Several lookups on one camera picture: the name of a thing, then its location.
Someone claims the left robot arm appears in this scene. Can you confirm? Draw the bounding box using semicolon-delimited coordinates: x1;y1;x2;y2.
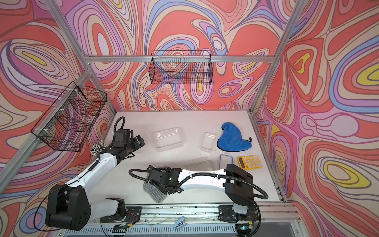
45;129;145;231

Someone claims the blue microfiber cloth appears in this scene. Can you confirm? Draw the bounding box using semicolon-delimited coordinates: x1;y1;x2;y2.
217;122;252;152

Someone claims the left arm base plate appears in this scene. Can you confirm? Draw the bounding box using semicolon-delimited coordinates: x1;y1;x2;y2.
100;206;142;224

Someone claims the left wall wire basket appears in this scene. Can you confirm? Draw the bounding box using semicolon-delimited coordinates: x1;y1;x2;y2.
31;82;108;152

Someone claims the grey striped cloth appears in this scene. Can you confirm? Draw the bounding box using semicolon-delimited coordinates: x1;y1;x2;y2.
143;181;168;203

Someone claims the large clear lunch box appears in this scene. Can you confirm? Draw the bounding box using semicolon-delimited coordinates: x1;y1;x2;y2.
154;127;184;152

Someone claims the green-rimmed clear lid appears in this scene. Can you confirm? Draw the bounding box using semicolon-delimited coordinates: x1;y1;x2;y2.
184;160;215;171

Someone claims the small blue-rimmed lunch box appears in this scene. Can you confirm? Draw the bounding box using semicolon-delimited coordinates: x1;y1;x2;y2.
219;154;234;169

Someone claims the blue binder clip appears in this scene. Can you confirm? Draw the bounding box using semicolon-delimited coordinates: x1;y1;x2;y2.
175;216;187;229

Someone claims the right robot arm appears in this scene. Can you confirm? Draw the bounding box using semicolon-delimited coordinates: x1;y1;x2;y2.
143;164;268;215

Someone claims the small clear box base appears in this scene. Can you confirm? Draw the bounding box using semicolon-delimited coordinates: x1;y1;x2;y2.
200;132;216;153

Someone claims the wall wire basket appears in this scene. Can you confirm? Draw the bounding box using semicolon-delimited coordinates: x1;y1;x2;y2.
31;82;108;152
149;49;213;85

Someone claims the yellow perforated tray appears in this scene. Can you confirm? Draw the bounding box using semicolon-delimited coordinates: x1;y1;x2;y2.
237;156;262;170

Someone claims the cup of pens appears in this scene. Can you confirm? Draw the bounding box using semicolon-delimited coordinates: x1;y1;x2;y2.
90;141;108;156

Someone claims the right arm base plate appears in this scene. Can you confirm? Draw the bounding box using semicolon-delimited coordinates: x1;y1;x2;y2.
217;205;260;224

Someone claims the back wall wire basket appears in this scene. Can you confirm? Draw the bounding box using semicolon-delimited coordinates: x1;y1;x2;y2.
149;49;213;85

